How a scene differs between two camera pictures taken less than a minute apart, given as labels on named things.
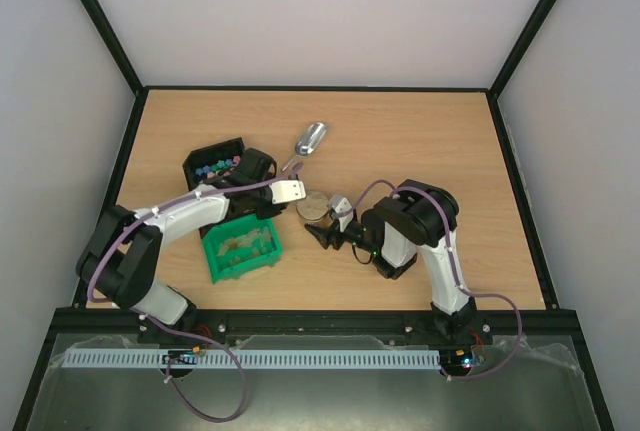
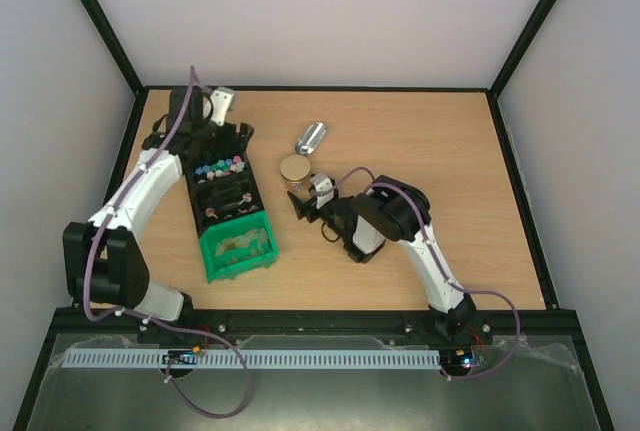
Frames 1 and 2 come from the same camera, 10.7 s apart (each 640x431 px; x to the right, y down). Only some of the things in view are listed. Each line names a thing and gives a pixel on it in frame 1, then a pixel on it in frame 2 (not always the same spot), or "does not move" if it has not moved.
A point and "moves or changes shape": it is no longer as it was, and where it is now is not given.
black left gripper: [262, 208] → [220, 136]
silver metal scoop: [310, 141] does not move
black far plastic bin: [212, 163] does not move
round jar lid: [312, 206] moves or changes shape
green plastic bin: [236, 248] does not move
